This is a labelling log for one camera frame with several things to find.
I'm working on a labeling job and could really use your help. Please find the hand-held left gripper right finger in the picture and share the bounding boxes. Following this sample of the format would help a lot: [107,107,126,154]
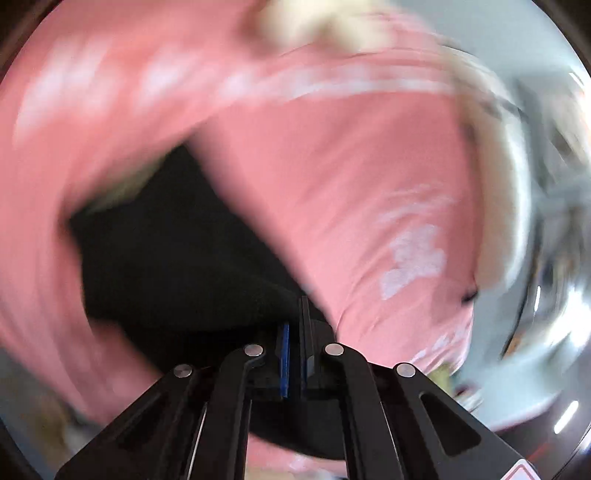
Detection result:
[299,296,533,480]

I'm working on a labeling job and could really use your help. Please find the black pants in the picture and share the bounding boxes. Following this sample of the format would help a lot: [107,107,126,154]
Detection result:
[69,143,348,462]

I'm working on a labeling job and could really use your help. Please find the pink printed garment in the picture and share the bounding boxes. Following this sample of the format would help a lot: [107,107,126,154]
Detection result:
[0,0,490,480]

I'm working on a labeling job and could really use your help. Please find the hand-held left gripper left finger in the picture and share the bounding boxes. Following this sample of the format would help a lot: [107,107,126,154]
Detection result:
[55,323,291,480]

